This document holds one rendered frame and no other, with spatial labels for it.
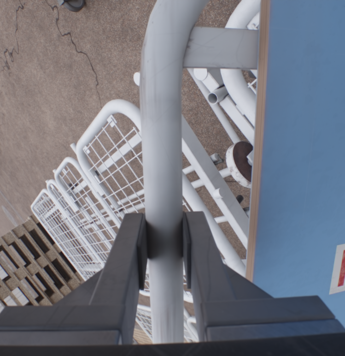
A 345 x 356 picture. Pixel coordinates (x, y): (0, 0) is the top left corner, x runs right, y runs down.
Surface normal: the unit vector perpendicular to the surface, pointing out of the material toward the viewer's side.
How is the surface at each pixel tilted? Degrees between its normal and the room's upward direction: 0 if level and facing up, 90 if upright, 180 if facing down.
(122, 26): 0
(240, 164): 90
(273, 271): 53
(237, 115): 0
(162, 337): 29
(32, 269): 90
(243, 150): 90
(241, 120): 0
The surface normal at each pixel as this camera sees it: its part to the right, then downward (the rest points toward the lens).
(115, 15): -0.60, 0.49
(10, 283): 0.58, -0.27
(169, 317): 0.11, 0.25
